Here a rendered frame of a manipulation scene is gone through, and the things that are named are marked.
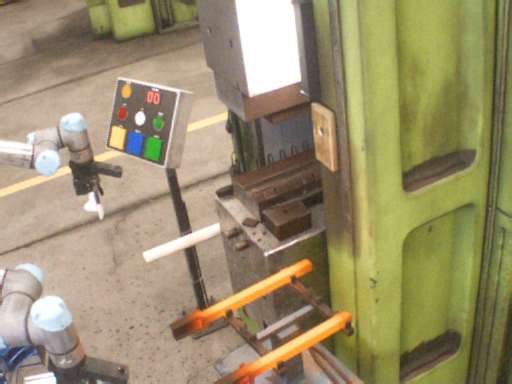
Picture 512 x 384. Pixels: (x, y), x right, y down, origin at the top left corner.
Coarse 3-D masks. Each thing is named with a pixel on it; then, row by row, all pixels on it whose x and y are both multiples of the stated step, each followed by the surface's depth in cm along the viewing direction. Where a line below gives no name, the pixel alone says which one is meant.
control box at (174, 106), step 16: (128, 80) 245; (128, 96) 245; (144, 96) 240; (160, 96) 235; (176, 96) 231; (192, 96) 236; (112, 112) 251; (128, 112) 245; (144, 112) 240; (160, 112) 235; (176, 112) 231; (112, 128) 251; (128, 128) 245; (144, 128) 240; (160, 128) 235; (176, 128) 234; (144, 144) 240; (176, 144) 236; (144, 160) 241; (160, 160) 236; (176, 160) 238
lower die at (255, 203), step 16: (288, 160) 224; (304, 160) 221; (240, 176) 220; (256, 176) 217; (272, 176) 214; (304, 176) 213; (320, 176) 211; (240, 192) 215; (256, 192) 207; (272, 192) 207; (288, 192) 207; (256, 208) 206
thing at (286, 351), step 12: (324, 324) 166; (336, 324) 165; (300, 336) 163; (312, 336) 163; (324, 336) 164; (276, 348) 161; (288, 348) 160; (300, 348) 161; (264, 360) 158; (276, 360) 158; (240, 372) 155; (252, 372) 154
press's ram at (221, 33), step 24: (216, 0) 175; (240, 0) 164; (264, 0) 167; (288, 0) 171; (216, 24) 182; (240, 24) 168; (264, 24) 171; (288, 24) 174; (216, 48) 188; (240, 48) 172; (264, 48) 174; (288, 48) 177; (216, 72) 196; (240, 72) 178; (264, 72) 178; (288, 72) 181
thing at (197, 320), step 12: (300, 264) 187; (276, 276) 183; (288, 276) 183; (252, 288) 181; (264, 288) 180; (228, 300) 178; (240, 300) 177; (204, 312) 175; (216, 312) 174; (180, 324) 170; (192, 324) 173; (204, 324) 173; (180, 336) 172
